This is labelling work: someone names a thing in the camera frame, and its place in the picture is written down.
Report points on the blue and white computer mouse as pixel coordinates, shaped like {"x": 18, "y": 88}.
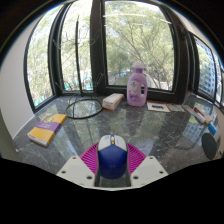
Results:
{"x": 112, "y": 158}

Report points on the round black mouse pad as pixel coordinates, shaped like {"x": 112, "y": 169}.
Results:
{"x": 209, "y": 146}

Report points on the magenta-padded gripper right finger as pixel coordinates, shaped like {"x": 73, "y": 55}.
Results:
{"x": 150, "y": 170}

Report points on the pale printed pamphlet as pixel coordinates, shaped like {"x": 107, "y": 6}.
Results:
{"x": 176, "y": 107}

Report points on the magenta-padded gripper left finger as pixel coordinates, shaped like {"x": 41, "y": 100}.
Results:
{"x": 75, "y": 170}

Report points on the beige book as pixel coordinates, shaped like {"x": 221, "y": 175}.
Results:
{"x": 196, "y": 115}

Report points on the yellow and purple book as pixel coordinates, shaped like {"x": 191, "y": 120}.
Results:
{"x": 46, "y": 129}

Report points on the purple detergent bottle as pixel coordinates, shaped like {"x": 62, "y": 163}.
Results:
{"x": 137, "y": 88}

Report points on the small white orange box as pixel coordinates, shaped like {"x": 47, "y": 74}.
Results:
{"x": 112, "y": 101}

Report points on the red book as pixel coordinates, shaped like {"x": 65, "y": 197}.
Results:
{"x": 200, "y": 111}

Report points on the white-framed dark card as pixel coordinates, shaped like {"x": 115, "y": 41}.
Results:
{"x": 158, "y": 107}

